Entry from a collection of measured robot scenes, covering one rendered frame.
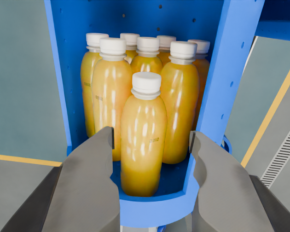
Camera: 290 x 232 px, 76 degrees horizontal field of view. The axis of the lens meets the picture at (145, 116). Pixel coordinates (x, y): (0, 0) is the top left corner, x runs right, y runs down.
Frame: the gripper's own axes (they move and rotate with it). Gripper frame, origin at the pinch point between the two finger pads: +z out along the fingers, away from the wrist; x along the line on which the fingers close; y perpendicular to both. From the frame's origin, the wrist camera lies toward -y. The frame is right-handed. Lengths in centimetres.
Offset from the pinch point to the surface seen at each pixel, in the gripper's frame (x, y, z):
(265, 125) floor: 109, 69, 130
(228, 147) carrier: 46, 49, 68
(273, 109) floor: 110, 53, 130
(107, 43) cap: -6.1, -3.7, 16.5
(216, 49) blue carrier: 6.1, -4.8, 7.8
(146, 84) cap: -0.4, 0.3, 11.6
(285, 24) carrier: 40, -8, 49
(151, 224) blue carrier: 1.6, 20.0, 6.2
